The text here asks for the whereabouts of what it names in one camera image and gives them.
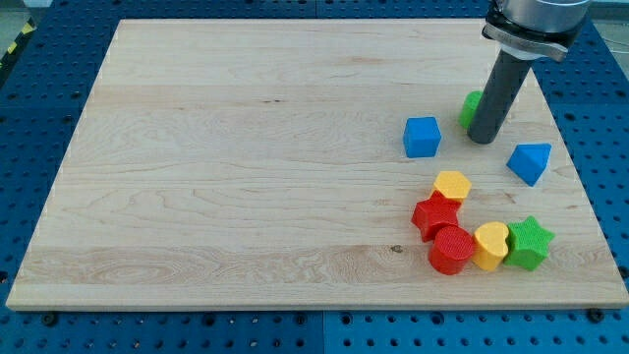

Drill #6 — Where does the green circle block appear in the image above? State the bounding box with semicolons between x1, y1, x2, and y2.
458;90;483;130

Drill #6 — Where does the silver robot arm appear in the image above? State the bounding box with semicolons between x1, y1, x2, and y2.
482;0;592;62

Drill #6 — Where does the blue cube block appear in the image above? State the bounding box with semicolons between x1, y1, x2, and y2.
403;116;441;158

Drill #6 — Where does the light wooden board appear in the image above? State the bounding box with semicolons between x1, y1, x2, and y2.
7;20;628;312

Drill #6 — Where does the red star block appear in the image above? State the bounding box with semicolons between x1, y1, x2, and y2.
411;191;461;243

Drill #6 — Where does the yellow hexagon block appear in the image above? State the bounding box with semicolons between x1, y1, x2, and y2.
431;170;472;203

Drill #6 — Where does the red cylinder block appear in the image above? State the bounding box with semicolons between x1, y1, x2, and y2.
429;226;476;275

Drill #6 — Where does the yellow heart block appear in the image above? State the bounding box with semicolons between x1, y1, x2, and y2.
472;221;509;271

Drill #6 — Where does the blue triangle block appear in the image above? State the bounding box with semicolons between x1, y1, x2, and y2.
507;143;551;187

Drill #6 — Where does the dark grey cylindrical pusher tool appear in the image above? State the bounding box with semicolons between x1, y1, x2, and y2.
467;50;533;145

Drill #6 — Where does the green star block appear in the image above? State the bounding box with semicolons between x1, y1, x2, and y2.
503;215;555;271

